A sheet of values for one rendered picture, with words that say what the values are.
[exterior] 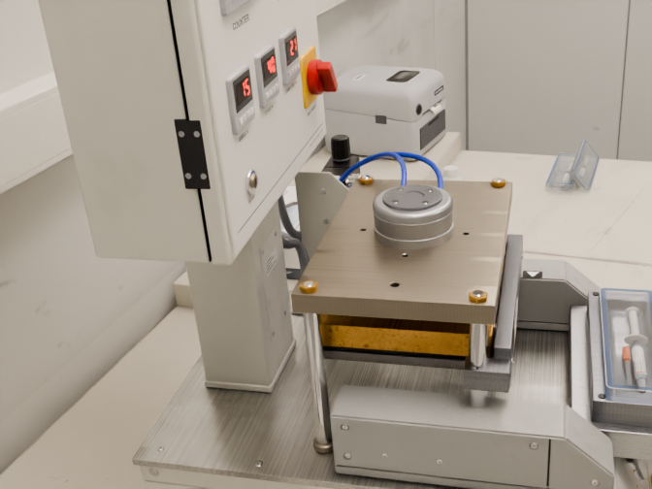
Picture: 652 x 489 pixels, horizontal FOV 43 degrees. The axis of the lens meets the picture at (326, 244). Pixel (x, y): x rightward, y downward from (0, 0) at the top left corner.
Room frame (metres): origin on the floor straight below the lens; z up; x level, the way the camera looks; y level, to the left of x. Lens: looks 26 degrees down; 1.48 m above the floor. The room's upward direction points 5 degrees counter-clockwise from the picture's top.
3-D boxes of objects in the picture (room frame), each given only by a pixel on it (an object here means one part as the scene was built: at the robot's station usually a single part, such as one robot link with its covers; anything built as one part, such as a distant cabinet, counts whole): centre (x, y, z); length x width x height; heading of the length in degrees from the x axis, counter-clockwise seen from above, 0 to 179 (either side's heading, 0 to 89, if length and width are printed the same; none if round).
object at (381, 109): (1.87, -0.17, 0.88); 0.25 x 0.20 x 0.17; 59
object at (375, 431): (0.60, -0.12, 0.97); 0.25 x 0.05 x 0.07; 73
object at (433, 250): (0.78, -0.06, 1.08); 0.31 x 0.24 x 0.13; 163
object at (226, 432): (0.76, -0.06, 0.93); 0.46 x 0.35 x 0.01; 73
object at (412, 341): (0.76, -0.09, 1.07); 0.22 x 0.17 x 0.10; 163
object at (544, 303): (0.86, -0.20, 0.97); 0.26 x 0.05 x 0.07; 73
